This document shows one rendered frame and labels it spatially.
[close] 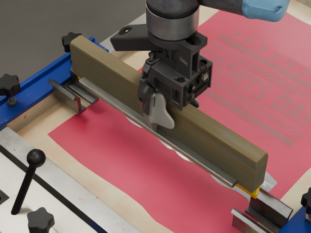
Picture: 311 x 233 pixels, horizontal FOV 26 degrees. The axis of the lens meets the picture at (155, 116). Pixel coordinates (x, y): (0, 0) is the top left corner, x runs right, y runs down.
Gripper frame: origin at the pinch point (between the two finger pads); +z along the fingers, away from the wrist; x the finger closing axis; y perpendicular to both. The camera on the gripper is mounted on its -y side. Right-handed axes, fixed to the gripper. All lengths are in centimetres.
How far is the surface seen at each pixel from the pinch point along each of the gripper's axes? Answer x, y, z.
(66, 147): -8.6, -16.0, 13.6
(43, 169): -16.6, -12.6, 10.1
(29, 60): 61, -130, 109
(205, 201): -0.6, 10.9, 13.7
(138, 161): -2.0, -3.9, 13.6
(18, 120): -11.6, -25.6, 10.9
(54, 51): 72, -127, 109
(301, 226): 3.3, 27.4, 9.2
